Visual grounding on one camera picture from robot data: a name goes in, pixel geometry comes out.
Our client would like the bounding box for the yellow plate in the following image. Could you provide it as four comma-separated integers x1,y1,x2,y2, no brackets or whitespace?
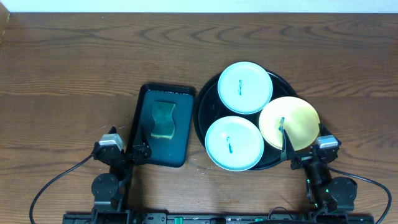
259,96,320,151

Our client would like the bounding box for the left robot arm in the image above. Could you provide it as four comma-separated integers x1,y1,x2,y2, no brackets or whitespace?
89,127,152,224

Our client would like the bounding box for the green and yellow sponge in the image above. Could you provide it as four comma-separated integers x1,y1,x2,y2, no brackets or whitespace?
151,101,175,139

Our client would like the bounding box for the rectangular dark teal tray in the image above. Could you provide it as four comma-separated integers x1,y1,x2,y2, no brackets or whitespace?
126,83,195,167

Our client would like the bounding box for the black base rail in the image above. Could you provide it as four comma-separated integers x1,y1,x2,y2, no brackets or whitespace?
62,212,374,224

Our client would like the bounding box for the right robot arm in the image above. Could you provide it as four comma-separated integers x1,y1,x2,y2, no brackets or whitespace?
279,124,358,223

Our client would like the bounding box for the round black tray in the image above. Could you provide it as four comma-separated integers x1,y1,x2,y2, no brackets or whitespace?
193,72,307,170

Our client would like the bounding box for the light blue plate top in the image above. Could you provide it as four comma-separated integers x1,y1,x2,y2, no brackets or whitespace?
217,62,273,114

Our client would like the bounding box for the light blue plate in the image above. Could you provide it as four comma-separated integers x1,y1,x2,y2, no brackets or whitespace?
217,62,273,114
205,116,264,172

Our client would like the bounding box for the light blue plate bottom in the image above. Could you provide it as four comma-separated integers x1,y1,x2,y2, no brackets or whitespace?
205,116,264,172

